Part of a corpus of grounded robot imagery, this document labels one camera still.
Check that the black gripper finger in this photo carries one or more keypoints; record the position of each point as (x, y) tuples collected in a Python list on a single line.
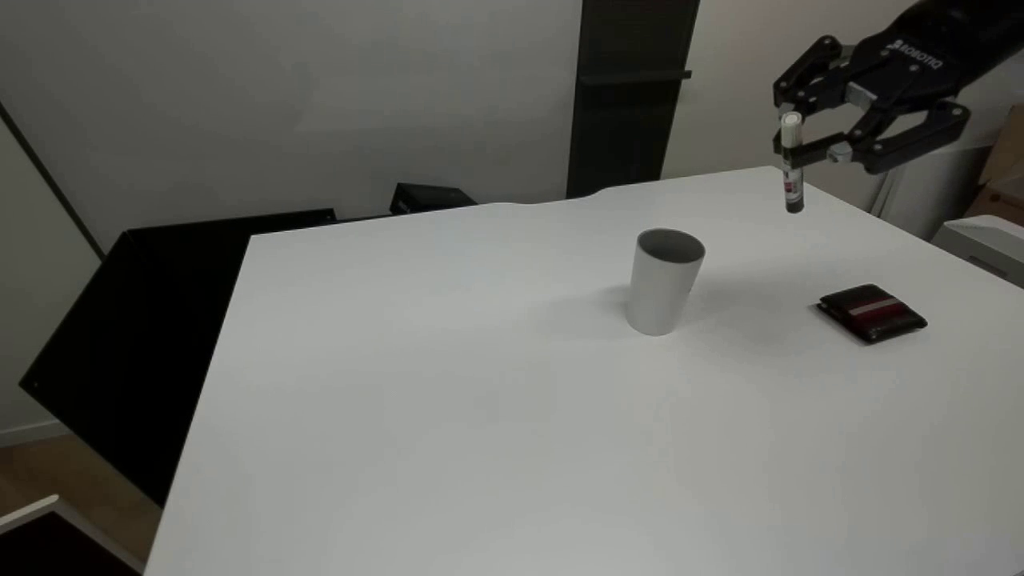
[(817, 77), (898, 147)]

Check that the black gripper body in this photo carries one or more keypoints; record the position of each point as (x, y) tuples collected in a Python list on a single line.
[(945, 48)]

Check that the black and white marker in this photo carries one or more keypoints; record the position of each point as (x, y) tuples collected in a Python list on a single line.
[(792, 162)]

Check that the white mug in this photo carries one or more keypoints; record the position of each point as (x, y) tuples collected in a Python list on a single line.
[(659, 293)]

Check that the white bin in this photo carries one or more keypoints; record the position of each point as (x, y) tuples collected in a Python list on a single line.
[(937, 204)]

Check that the cardboard box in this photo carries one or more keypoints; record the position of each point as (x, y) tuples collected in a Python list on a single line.
[(1006, 178)]

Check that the white box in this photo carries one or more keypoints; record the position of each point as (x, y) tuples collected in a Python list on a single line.
[(985, 246)]

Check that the black eraser with red stripe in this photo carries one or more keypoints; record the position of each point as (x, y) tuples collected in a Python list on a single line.
[(871, 311)]

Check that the black chair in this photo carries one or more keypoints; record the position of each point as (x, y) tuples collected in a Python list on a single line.
[(423, 198)]

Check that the white-edged dark board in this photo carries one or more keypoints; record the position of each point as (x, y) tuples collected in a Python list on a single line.
[(44, 538)]

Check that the black wall column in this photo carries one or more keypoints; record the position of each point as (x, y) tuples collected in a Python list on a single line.
[(627, 96)]

